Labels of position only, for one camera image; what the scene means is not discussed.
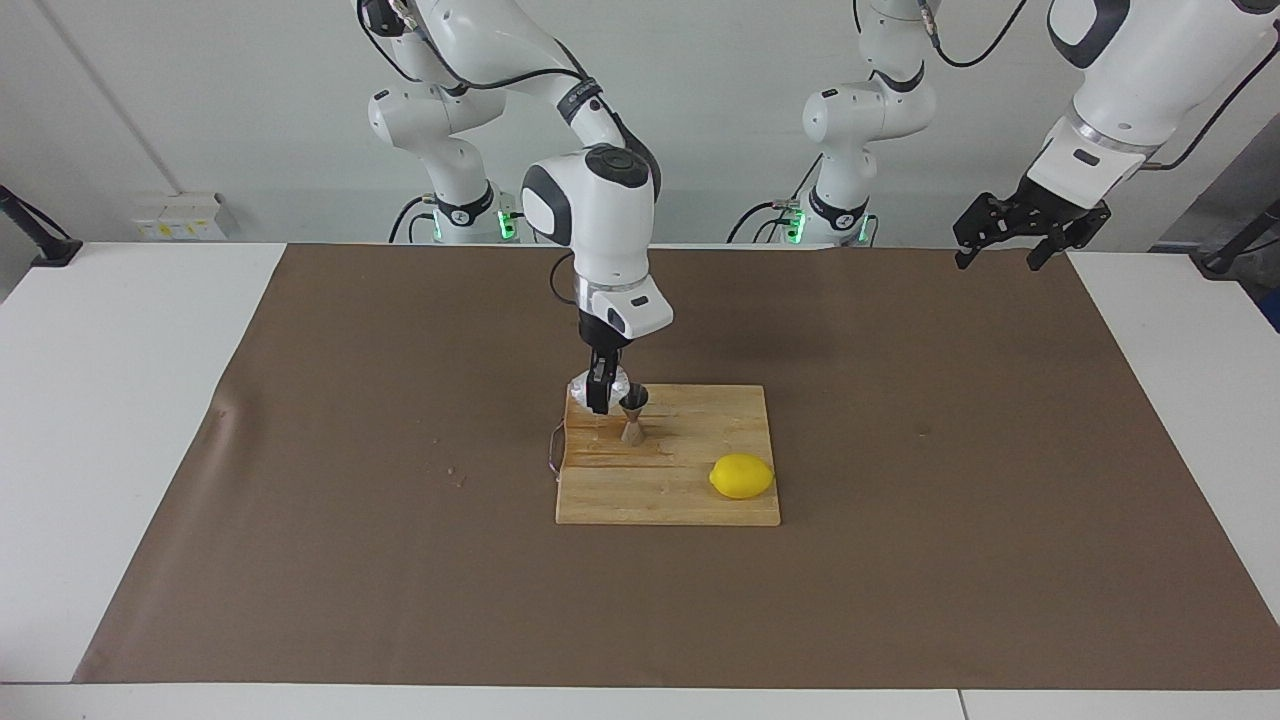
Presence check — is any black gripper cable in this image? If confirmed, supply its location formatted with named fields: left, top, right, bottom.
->
left=915, top=0, right=1280, bottom=171
left=355, top=0, right=591, bottom=306

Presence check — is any black right base cable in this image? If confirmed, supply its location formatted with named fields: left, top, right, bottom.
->
left=390, top=195, right=436, bottom=244

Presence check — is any white wall conduit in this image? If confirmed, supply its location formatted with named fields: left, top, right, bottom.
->
left=40, top=0, right=186, bottom=196

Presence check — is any small clear glass cup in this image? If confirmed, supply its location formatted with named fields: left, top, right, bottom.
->
left=567, top=368, right=631, bottom=413

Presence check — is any black clamp stand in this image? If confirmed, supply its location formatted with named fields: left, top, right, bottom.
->
left=1195, top=198, right=1280, bottom=281
left=0, top=185, right=83, bottom=267

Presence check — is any white wall socket box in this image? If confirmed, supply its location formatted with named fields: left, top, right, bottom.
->
left=135, top=193, right=229, bottom=241

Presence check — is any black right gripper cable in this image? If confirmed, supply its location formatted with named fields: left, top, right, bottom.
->
left=355, top=0, right=591, bottom=306

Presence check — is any yellow lemon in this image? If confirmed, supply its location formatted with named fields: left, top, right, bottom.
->
left=709, top=453, right=776, bottom=500

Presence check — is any brown table mat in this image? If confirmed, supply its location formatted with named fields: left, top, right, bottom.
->
left=72, top=243, right=1280, bottom=691

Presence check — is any black base cable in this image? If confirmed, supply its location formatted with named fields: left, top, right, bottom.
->
left=390, top=195, right=436, bottom=244
left=727, top=200, right=801, bottom=244

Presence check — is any black left base cable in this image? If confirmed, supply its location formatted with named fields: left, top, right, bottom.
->
left=727, top=200, right=801, bottom=244

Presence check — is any steel double jigger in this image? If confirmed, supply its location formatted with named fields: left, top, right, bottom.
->
left=620, top=385, right=651, bottom=446

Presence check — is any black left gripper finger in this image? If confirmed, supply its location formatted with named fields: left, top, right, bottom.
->
left=953, top=195, right=1021, bottom=271
left=1027, top=215, right=1111, bottom=273

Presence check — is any wooden cutting board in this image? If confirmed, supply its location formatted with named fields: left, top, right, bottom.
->
left=548, top=383, right=783, bottom=528

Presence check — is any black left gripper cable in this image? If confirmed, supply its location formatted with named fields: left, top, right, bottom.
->
left=915, top=0, right=1280, bottom=171

